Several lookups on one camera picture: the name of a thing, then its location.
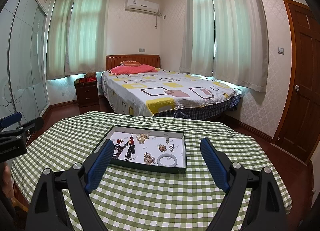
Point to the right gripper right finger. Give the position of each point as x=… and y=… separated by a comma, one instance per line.
x=265, y=210

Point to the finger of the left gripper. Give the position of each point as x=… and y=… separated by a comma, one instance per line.
x=10, y=120
x=31, y=127

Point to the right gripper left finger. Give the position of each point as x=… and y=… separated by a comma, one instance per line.
x=48, y=209

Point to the left hand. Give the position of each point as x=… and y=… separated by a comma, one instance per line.
x=6, y=181

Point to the glass wardrobe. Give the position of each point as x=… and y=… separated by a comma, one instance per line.
x=22, y=74

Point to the dark wooden nightstand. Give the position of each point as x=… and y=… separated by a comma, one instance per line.
x=87, y=96

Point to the red box on nightstand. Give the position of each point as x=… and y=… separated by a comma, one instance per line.
x=90, y=77

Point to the wooden door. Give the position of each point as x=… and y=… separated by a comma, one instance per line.
x=298, y=130

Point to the left white curtain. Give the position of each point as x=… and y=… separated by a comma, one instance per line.
x=76, y=38

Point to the white curtain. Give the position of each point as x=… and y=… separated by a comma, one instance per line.
x=76, y=38
x=226, y=39

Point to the wooden headboard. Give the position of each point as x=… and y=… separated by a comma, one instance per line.
x=112, y=61

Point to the pink pillow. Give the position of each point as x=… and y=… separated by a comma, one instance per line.
x=126, y=70

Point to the orange patterned pillow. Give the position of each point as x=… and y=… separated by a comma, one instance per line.
x=130, y=63

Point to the large gold pearl brooch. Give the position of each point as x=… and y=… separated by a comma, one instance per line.
x=149, y=159

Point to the white jade bangle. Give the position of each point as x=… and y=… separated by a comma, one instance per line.
x=167, y=160

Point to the dark green tray box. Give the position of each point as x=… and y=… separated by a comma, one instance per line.
x=130, y=144

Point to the small gold brooch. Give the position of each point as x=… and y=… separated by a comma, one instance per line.
x=162, y=148

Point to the bed with patterned sheet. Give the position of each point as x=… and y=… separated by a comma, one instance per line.
x=168, y=94

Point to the white air conditioner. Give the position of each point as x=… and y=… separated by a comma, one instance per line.
x=142, y=6

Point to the right white curtain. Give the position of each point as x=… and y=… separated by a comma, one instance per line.
x=226, y=39

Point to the silver pearl ring brooch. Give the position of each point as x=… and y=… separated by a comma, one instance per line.
x=171, y=148

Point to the wall light switch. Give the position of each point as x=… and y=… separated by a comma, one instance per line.
x=281, y=51

